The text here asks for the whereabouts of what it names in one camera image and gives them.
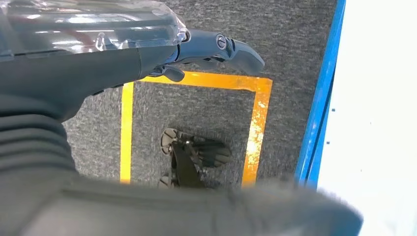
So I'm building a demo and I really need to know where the black robot foot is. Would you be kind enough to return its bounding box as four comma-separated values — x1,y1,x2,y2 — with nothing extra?
158,127,233,190

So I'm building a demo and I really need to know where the blue metal shelf rack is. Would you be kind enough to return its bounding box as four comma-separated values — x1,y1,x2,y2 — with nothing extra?
294,0,417,236

